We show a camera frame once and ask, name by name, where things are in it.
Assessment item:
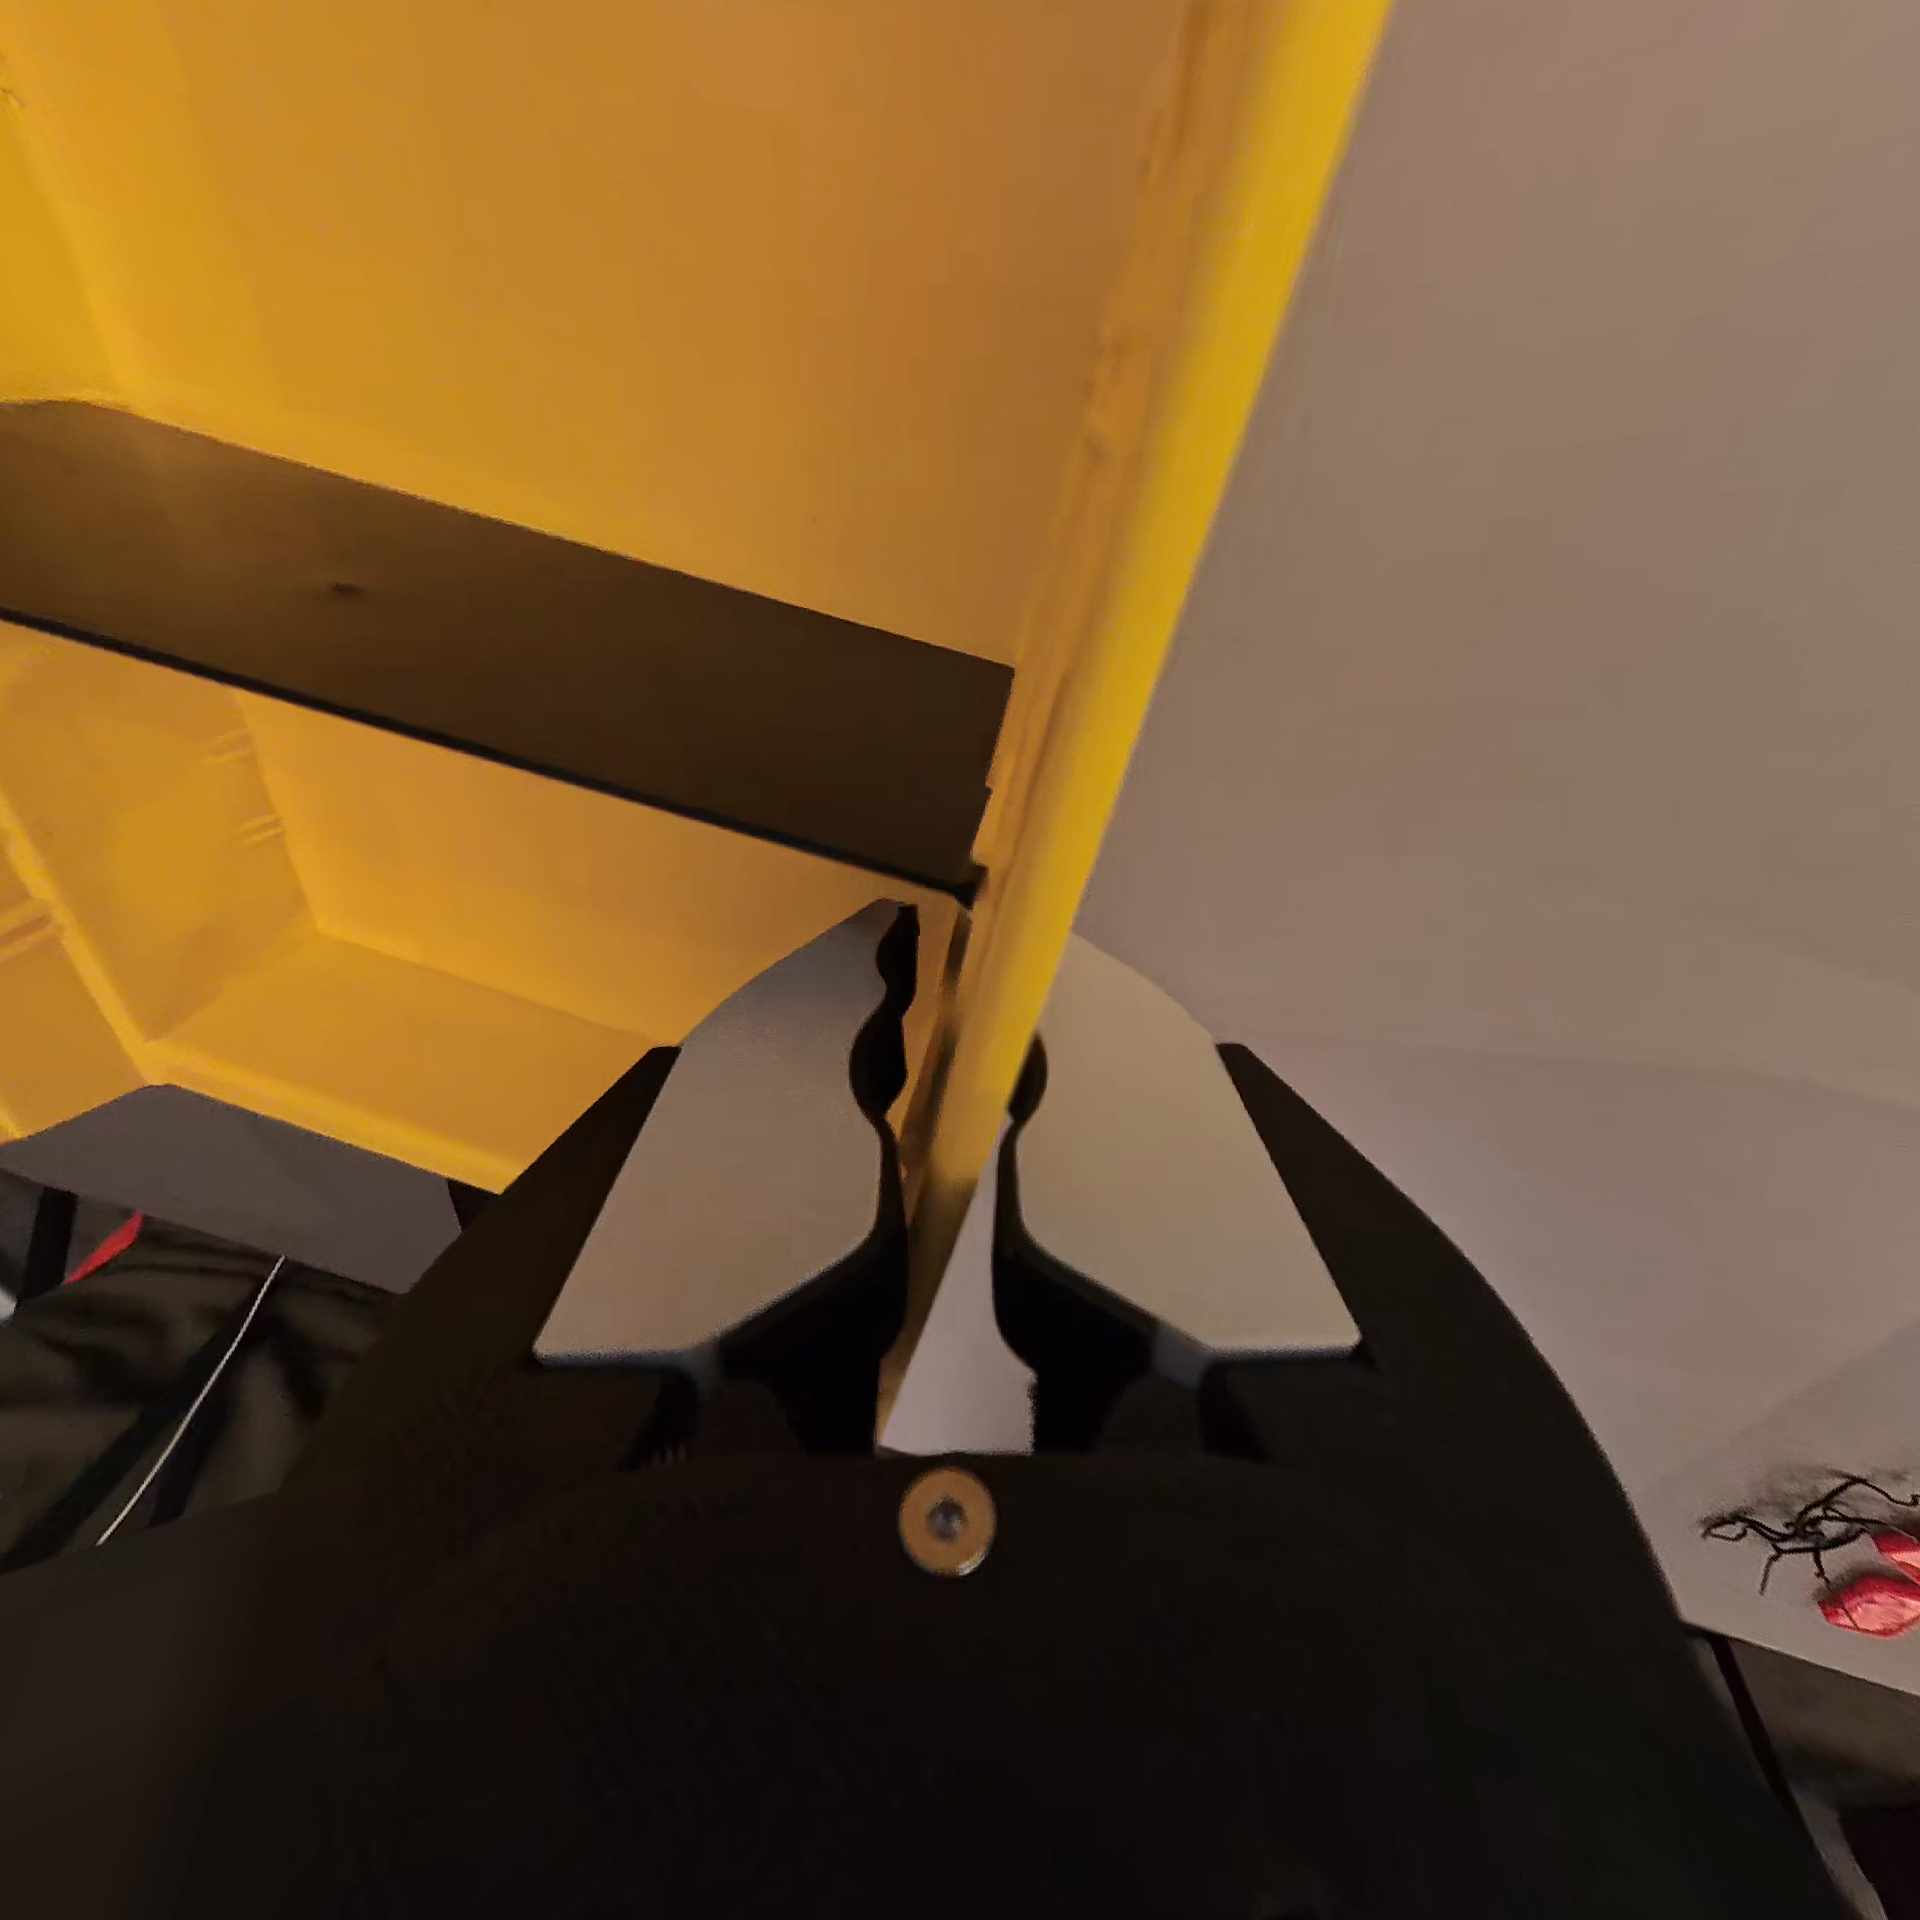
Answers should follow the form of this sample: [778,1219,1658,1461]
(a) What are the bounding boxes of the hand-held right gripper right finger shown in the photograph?
[989,936,1362,1373]

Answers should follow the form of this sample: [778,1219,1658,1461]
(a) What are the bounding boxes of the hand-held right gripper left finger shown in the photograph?
[536,901,921,1373]

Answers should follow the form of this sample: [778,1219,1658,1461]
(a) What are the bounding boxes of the yellow plastic bin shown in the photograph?
[0,0,1396,1456]

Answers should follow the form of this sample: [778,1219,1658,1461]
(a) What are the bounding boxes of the person's dark trousers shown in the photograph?
[0,1170,497,1576]

